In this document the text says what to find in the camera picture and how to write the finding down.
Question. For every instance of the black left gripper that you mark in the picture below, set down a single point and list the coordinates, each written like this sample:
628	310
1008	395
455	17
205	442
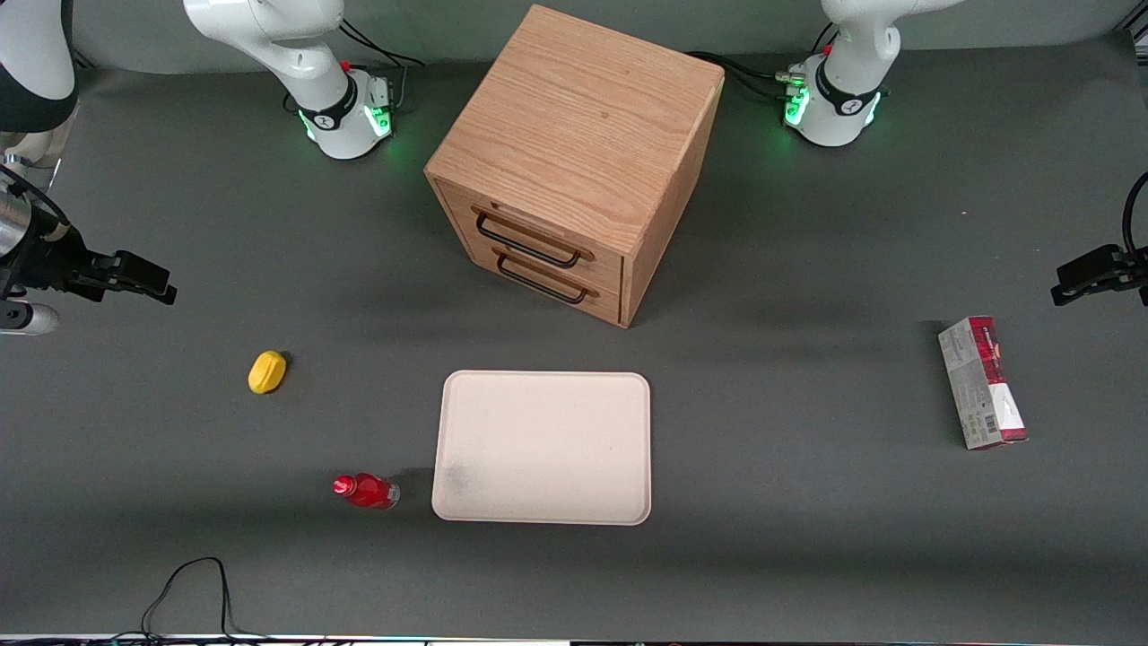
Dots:
1115	267

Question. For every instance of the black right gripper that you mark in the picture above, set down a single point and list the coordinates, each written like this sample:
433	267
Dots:
52	258

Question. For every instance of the red coke bottle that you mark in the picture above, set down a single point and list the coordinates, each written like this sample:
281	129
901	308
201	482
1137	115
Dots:
366	491

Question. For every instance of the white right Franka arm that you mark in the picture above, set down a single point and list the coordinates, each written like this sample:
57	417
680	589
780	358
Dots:
269	36

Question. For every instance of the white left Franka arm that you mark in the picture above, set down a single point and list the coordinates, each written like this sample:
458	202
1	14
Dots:
847	81

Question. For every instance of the beige plastic tray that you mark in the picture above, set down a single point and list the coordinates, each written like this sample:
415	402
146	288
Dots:
542	447

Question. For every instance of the red and grey carton box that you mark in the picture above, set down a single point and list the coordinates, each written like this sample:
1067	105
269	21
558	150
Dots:
982	384

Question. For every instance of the yellow toy lemon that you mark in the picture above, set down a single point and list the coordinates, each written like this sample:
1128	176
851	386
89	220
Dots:
266	371

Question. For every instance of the wooden two-drawer cabinet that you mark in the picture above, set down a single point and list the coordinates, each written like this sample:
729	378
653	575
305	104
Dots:
583	135

